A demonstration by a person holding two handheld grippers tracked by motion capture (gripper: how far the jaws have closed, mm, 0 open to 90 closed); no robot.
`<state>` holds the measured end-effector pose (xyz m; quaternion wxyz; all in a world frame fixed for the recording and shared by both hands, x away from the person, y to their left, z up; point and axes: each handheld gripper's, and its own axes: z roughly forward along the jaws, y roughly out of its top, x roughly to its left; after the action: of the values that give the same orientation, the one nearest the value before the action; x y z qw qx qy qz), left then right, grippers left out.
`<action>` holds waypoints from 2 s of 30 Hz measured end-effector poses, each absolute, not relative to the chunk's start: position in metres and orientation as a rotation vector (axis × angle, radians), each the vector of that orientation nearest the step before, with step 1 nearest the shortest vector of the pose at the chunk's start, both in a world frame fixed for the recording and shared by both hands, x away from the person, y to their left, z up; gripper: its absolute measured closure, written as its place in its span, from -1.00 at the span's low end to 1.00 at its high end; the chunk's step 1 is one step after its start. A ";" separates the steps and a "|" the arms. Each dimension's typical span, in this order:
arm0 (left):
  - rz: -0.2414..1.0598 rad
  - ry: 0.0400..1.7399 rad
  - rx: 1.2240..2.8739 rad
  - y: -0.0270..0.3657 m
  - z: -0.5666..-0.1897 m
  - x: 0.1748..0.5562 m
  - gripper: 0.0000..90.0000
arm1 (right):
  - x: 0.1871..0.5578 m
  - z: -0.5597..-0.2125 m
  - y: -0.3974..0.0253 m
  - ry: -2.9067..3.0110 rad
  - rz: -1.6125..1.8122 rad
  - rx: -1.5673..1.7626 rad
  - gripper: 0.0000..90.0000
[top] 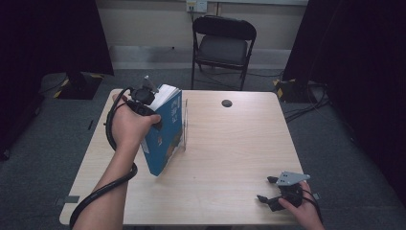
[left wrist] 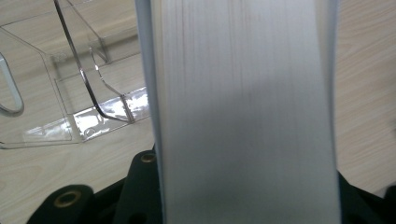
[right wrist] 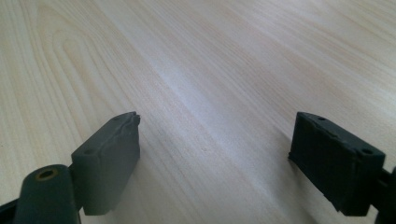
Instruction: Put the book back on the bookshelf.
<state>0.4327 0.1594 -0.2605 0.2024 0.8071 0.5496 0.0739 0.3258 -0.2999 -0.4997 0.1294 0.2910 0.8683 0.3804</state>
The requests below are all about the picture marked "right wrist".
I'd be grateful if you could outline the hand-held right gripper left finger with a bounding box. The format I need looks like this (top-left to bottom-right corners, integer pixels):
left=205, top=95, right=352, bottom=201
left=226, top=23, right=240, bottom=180
left=70, top=110, right=141, bottom=217

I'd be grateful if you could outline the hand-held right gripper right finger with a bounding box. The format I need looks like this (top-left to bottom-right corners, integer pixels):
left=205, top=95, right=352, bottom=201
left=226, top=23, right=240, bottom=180
left=287, top=111, right=387, bottom=217

